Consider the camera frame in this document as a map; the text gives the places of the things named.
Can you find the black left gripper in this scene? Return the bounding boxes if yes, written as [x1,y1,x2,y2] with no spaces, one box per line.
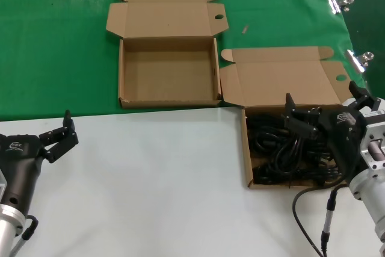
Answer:
[0,109,80,213]

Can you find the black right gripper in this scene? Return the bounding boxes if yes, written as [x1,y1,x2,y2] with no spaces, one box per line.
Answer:
[281,80,381,184]

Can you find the empty-lidded brown cardboard box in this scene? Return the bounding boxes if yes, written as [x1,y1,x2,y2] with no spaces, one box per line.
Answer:
[105,0,229,110]

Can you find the silver binder clip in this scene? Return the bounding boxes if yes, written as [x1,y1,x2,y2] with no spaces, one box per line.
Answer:
[327,0,355,14]
[345,49,375,73]

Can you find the green table cloth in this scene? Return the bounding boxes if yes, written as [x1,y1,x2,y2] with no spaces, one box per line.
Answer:
[0,0,377,122]

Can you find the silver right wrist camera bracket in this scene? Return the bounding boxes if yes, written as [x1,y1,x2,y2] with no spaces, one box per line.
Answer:
[360,109,385,171]

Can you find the brown cardboard box with cables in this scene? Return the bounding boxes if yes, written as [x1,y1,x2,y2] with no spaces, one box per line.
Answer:
[220,46,363,191]

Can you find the left arm cable black connector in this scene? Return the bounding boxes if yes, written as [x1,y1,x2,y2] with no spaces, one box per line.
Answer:
[7,214,39,257]

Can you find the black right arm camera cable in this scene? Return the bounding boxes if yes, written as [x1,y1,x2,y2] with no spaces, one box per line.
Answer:
[293,183,347,257]

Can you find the right arm cable silver connector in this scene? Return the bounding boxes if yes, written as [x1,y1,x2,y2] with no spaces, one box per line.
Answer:
[319,186,343,257]

